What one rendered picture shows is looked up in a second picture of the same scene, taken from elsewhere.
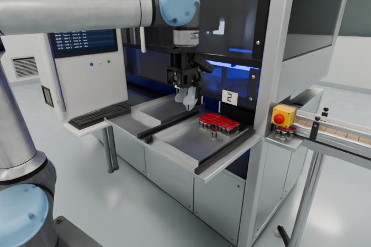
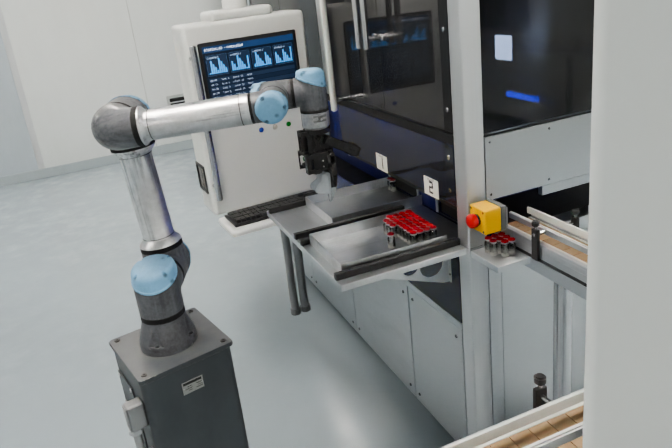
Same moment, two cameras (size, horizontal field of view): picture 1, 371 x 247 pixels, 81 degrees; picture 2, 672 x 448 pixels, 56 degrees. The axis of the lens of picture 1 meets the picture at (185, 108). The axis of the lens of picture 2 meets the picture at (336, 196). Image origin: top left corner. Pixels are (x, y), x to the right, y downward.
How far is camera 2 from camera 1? 1.14 m
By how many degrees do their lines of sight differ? 24
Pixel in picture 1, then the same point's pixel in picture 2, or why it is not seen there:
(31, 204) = (165, 267)
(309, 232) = not seen: outside the picture
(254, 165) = (466, 297)
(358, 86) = not seen: outside the picture
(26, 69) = not seen: hidden behind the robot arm
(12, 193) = (153, 259)
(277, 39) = (461, 107)
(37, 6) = (172, 122)
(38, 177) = (173, 253)
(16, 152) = (158, 227)
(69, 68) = (230, 138)
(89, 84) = (257, 160)
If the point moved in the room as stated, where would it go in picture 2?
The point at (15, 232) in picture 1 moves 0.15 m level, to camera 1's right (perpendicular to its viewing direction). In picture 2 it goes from (153, 282) to (202, 288)
